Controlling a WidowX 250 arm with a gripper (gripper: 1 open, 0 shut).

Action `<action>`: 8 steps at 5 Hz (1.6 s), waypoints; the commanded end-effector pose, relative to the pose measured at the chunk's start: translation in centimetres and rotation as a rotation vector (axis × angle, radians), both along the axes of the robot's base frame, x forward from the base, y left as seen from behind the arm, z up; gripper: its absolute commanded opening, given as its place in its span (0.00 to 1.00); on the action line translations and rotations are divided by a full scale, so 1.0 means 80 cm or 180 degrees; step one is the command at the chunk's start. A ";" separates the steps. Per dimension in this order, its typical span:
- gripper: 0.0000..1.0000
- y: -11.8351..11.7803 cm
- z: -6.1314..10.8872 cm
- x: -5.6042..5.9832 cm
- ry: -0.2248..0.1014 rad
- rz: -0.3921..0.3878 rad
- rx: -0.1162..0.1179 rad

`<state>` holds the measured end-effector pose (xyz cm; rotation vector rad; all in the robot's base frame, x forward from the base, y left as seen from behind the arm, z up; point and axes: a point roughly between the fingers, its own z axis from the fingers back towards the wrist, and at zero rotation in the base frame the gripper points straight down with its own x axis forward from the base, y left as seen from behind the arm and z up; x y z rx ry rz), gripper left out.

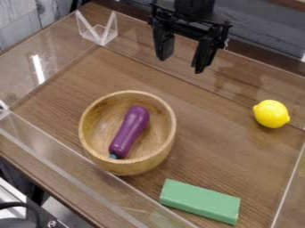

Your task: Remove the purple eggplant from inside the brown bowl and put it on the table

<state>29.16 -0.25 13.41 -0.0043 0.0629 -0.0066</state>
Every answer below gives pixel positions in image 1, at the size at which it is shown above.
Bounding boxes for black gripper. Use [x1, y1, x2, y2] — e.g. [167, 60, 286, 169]
[148, 0, 233, 74]

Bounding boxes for purple toy eggplant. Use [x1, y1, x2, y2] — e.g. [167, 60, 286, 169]
[108, 106, 150, 159]

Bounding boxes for brown wooden bowl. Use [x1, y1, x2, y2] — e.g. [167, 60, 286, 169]
[79, 90, 177, 176]

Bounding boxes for yellow lemon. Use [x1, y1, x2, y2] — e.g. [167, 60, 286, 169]
[253, 100, 290, 129]

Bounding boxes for green rectangular sponge block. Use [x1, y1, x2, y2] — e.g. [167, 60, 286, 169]
[159, 179, 241, 225]

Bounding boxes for clear acrylic tray wall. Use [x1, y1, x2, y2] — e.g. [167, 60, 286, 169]
[0, 100, 198, 228]

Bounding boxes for black cable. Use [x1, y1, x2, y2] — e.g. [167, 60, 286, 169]
[0, 201, 43, 228]

